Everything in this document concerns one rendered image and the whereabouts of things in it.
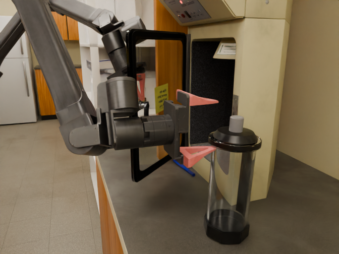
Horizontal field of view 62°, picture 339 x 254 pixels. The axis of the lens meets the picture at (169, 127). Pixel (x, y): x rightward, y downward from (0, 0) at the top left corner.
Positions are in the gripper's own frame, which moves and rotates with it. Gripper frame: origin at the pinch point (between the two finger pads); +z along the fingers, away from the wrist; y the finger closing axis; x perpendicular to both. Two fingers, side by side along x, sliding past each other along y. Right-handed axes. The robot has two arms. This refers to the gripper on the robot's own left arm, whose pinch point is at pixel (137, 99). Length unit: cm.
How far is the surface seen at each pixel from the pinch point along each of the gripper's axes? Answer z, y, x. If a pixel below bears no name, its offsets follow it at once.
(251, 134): 17.6, -30.3, 11.2
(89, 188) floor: 43, 181, -117
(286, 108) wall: 24, -27, -53
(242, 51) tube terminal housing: 0.9, -32.1, -0.6
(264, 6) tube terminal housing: -6.5, -39.3, -4.1
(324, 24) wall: 0, -49, -45
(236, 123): 14.5, -28.5, 11.6
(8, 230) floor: 41, 187, -39
